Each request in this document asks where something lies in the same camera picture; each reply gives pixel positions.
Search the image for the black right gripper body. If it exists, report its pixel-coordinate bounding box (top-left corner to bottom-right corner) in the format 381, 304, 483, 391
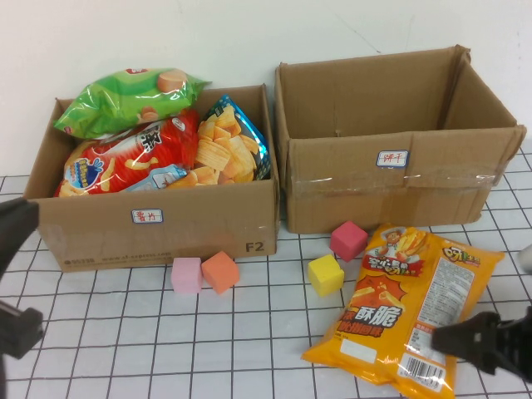
494, 306, 532, 383

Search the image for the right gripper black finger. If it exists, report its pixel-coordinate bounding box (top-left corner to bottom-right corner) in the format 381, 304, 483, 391
431, 311, 502, 366

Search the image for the orange snack bag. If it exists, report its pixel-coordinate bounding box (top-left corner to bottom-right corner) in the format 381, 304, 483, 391
301, 223, 506, 399

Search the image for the blue chips snack bag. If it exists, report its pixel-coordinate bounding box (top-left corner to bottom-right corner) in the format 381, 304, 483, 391
168, 94, 272, 190

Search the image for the red snack bag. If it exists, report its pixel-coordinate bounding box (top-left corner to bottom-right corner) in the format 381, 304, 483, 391
53, 110, 200, 199

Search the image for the green snack bag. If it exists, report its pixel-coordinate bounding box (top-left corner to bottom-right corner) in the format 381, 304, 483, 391
52, 67, 212, 140

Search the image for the magenta foam cube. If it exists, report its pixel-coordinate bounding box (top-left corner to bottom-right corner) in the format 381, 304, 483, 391
329, 220, 369, 263

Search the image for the yellow foam cube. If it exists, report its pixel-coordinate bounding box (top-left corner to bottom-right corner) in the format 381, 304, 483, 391
307, 254, 346, 298

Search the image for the cardboard box with clear tape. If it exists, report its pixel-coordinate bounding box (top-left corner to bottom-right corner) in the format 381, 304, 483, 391
273, 44, 528, 234

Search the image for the orange foam cube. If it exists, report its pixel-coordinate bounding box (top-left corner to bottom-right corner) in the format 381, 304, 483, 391
200, 250, 241, 296

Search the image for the light pink foam cube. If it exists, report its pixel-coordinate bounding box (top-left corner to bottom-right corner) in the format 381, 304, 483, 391
170, 256, 204, 294

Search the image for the cardboard box with F2 print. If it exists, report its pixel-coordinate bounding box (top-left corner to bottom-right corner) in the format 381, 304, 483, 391
23, 85, 280, 273

